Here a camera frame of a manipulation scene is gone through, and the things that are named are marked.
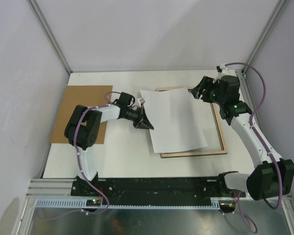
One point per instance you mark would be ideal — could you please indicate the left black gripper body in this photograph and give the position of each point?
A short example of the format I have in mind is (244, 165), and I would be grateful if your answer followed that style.
(135, 116)

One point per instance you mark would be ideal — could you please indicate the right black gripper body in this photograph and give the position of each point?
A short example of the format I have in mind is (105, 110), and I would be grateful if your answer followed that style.
(213, 93)

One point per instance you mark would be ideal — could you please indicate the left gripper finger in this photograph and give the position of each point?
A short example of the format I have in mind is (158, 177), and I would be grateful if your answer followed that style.
(144, 117)
(143, 125)

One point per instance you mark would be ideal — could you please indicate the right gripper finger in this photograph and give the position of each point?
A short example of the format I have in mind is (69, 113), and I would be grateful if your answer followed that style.
(201, 86)
(200, 95)

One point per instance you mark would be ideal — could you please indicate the landscape photo print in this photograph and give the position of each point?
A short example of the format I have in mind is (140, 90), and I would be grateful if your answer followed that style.
(176, 125)

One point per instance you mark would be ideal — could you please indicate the brown cardboard backing board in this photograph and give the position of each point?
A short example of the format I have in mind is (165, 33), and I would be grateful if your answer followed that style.
(73, 96)

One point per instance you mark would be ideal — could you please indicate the black picture frame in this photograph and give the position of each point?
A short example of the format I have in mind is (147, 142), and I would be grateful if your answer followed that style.
(211, 125)

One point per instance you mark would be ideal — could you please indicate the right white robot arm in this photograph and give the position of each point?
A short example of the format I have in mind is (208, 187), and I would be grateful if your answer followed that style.
(272, 175)

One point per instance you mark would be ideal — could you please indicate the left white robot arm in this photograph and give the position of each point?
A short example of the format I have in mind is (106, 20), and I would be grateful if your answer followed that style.
(83, 127)

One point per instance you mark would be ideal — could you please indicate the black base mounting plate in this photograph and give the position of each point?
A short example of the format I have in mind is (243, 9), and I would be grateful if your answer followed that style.
(160, 201)

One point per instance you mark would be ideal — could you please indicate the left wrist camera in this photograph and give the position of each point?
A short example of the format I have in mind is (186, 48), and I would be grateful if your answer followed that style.
(141, 101)

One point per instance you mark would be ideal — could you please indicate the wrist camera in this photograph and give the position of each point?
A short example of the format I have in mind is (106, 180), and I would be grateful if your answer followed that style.
(222, 70)
(141, 101)

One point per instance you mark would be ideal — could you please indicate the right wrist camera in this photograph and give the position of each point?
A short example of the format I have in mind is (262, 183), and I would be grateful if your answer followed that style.
(222, 70)

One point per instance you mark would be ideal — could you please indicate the right corner aluminium post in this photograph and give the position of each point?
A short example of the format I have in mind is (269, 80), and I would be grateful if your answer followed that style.
(264, 36)

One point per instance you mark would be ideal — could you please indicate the corner aluminium post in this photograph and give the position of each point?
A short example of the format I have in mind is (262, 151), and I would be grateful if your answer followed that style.
(49, 34)
(264, 36)

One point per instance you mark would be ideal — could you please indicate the aluminium frame rail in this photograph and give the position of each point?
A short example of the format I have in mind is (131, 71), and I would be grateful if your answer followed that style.
(49, 188)

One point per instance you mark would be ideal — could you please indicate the left corner aluminium post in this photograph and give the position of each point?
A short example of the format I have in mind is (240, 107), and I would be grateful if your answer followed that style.
(49, 34)

